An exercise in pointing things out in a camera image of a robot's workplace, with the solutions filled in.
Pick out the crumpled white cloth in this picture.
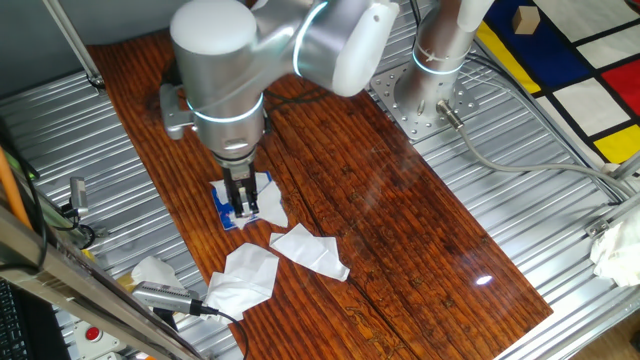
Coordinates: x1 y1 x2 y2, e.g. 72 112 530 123
589 212 640 289

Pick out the white paper napkin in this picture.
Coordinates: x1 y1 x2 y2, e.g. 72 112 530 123
203 272 274 324
209 172 290 231
223 243 280 301
268 222 351 283

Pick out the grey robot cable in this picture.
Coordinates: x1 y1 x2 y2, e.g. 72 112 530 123
436 98 636 199

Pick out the black camera cable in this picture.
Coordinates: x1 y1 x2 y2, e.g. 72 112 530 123
189 299 250 360
59 204 97 250

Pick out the white tissue sheet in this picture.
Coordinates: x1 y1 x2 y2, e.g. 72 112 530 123
130 255 185 290

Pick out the orange tube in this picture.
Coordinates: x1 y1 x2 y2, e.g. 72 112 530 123
0 147 34 232

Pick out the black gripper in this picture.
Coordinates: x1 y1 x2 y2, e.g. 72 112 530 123
221 163 262 220

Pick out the shiny metal frame bar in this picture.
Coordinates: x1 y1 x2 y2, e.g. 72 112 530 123
0 197 204 360

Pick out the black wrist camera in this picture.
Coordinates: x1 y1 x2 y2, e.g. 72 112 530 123
159 62 180 87

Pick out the metal stand pole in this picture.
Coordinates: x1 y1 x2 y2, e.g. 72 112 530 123
42 0 107 92

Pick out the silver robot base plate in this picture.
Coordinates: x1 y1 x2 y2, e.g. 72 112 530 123
368 62 480 143

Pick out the small wooden cube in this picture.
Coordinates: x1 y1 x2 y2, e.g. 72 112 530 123
511 5 542 36

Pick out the grey box small red button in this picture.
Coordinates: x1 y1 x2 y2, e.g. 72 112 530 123
71 318 127 359

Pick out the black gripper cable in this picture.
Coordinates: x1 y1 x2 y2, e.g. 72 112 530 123
262 84 331 109

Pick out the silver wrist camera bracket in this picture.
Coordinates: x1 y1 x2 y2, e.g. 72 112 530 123
158 82 197 142

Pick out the colourful block pattern mat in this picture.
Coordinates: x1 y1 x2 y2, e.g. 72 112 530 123
474 0 640 166

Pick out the blue tissue pack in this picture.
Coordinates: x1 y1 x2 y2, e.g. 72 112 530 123
210 171 274 232

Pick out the yellow tissue box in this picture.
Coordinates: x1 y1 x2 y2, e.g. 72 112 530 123
117 271 151 296

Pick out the aluminium corner bracket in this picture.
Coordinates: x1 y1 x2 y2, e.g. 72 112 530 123
584 218 612 240

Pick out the black keyboard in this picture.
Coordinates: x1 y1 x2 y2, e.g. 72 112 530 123
0 279 31 360

